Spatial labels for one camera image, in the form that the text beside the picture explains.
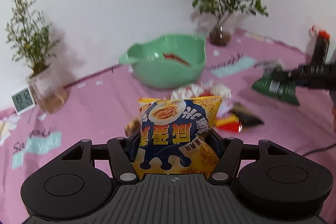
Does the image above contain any red white candy bag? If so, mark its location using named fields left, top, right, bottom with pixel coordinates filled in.
left=167, top=82, right=231, bottom=100

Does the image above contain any brown cookie snack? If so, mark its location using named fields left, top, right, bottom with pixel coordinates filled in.
left=125, top=118, right=141, bottom=138

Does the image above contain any yellow blue chips bag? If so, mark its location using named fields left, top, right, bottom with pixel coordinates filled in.
left=133, top=96, right=222, bottom=177

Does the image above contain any small white digital clock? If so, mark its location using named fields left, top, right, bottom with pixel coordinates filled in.
left=11, top=86, right=35, bottom=115

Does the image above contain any pink printed tablecloth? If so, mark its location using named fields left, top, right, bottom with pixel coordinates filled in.
left=1, top=30, right=335, bottom=223

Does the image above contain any black triangular snack packet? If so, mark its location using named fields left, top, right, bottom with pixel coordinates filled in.
left=230, top=102, right=264, bottom=127

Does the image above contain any green plastic bowl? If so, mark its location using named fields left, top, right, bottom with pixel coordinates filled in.
left=118, top=34, right=206, bottom=89

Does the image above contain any dark bottle with orange cap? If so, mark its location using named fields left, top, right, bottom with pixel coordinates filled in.
left=311, top=25, right=330, bottom=64

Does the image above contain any red floral snack packet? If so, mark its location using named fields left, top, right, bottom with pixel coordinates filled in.
left=163, top=53, right=190, bottom=67

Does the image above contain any orange yellow small packet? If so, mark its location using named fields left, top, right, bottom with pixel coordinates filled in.
left=214, top=113, right=242, bottom=134

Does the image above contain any thin plant in clear cup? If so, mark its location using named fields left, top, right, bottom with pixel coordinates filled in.
left=5, top=0, right=68, bottom=114

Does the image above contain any green snack bag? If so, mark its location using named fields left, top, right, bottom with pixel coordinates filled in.
left=252, top=65, right=300, bottom=106

